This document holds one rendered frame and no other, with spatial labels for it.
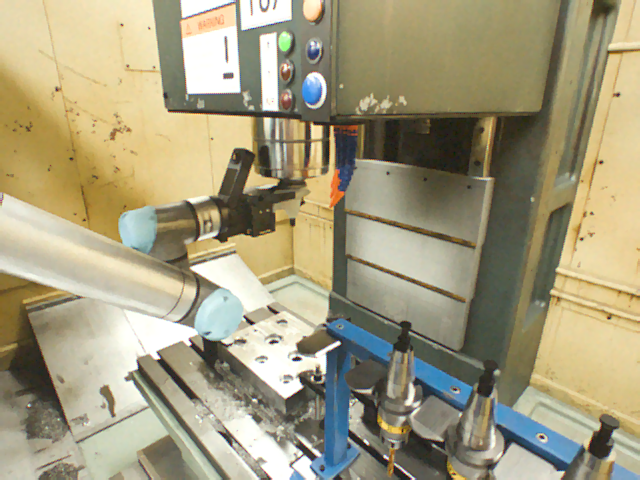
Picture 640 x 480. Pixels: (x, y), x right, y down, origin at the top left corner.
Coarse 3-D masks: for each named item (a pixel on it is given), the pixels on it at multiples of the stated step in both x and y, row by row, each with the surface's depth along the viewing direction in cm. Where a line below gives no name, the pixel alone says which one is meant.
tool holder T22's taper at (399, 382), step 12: (396, 348) 49; (396, 360) 49; (408, 360) 49; (396, 372) 49; (408, 372) 49; (384, 384) 51; (396, 384) 49; (408, 384) 49; (396, 396) 50; (408, 396) 50
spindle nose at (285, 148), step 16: (256, 128) 72; (272, 128) 70; (288, 128) 70; (304, 128) 70; (320, 128) 72; (256, 144) 74; (272, 144) 71; (288, 144) 71; (304, 144) 71; (320, 144) 73; (256, 160) 75; (272, 160) 72; (288, 160) 72; (304, 160) 72; (320, 160) 74; (272, 176) 74; (288, 176) 73; (304, 176) 74
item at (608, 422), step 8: (600, 416) 34; (608, 416) 34; (608, 424) 33; (616, 424) 33; (600, 432) 34; (608, 432) 33; (592, 440) 35; (600, 440) 34; (608, 440) 34; (592, 448) 35; (600, 448) 34; (608, 448) 34; (608, 456) 34
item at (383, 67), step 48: (336, 0) 38; (384, 0) 41; (432, 0) 47; (480, 0) 55; (528, 0) 65; (240, 48) 50; (336, 48) 39; (384, 48) 43; (432, 48) 50; (480, 48) 58; (528, 48) 70; (192, 96) 62; (240, 96) 52; (336, 96) 41; (384, 96) 46; (432, 96) 52; (480, 96) 62; (528, 96) 76
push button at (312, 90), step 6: (306, 78) 41; (312, 78) 41; (318, 78) 41; (306, 84) 41; (312, 84) 41; (318, 84) 40; (306, 90) 42; (312, 90) 41; (318, 90) 40; (306, 96) 42; (312, 96) 41; (318, 96) 41; (306, 102) 42; (312, 102) 41; (318, 102) 41
